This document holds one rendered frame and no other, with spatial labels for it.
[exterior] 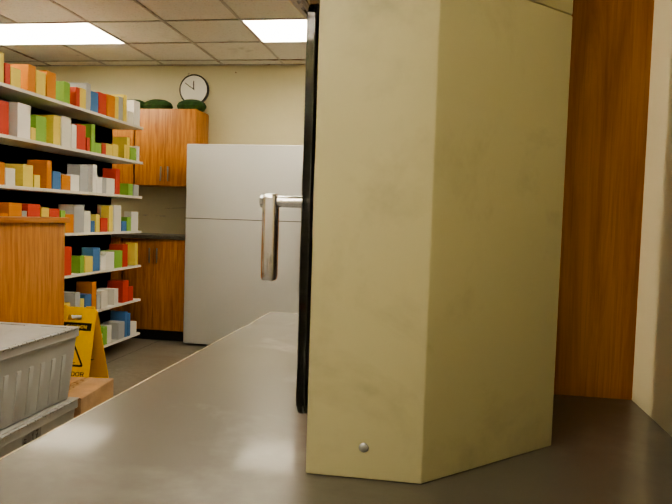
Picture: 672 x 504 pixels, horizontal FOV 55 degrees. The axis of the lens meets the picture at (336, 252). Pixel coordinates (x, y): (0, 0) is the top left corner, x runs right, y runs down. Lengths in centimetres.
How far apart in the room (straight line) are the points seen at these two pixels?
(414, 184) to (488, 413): 25
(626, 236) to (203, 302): 512
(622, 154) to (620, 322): 24
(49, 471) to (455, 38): 55
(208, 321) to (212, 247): 66
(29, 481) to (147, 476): 10
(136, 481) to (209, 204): 524
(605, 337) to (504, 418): 34
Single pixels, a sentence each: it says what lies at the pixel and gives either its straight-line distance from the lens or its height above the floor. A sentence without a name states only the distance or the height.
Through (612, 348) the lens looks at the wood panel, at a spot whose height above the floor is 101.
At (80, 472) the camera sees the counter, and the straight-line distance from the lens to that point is 68.
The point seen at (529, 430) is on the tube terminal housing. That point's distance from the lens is 75.
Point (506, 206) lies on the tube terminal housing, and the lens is 67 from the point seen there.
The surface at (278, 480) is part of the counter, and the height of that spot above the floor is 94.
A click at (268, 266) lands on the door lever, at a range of 67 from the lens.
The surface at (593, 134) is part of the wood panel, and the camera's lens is 100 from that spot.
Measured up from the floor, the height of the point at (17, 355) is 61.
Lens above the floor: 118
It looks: 3 degrees down
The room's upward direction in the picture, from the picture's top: 2 degrees clockwise
